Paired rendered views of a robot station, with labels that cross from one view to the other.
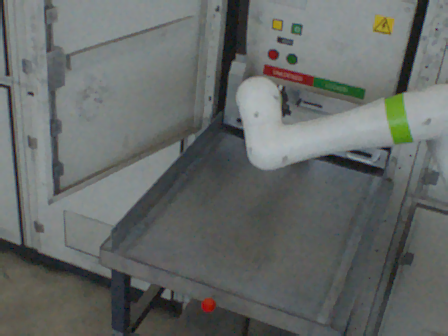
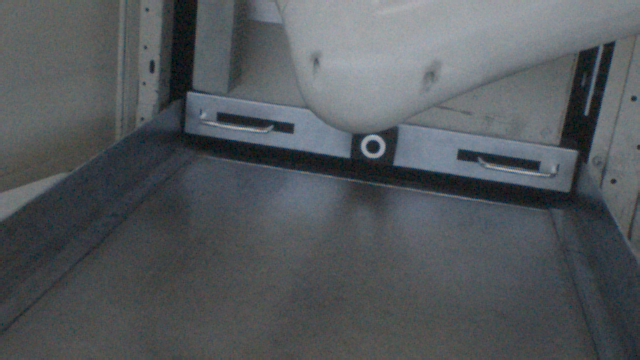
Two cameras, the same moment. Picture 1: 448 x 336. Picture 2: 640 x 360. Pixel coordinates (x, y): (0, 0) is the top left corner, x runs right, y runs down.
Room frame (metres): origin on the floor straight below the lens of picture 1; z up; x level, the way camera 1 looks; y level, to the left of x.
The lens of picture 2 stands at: (0.82, 0.06, 1.20)
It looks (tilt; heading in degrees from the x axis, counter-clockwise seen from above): 19 degrees down; 349
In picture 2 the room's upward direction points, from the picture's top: 7 degrees clockwise
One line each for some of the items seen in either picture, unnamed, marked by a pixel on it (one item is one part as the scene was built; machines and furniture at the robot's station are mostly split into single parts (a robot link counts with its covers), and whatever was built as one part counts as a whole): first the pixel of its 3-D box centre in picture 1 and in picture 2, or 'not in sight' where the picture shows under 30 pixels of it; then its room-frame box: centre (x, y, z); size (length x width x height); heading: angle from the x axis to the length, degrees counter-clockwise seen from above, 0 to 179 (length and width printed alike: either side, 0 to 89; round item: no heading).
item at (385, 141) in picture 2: not in sight; (374, 143); (1.83, -0.22, 0.90); 0.06 x 0.03 x 0.05; 72
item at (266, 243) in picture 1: (261, 219); (330, 317); (1.49, -0.11, 0.82); 0.68 x 0.62 x 0.06; 162
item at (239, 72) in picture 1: (238, 86); (222, 19); (1.86, 0.00, 1.04); 0.08 x 0.05 x 0.17; 162
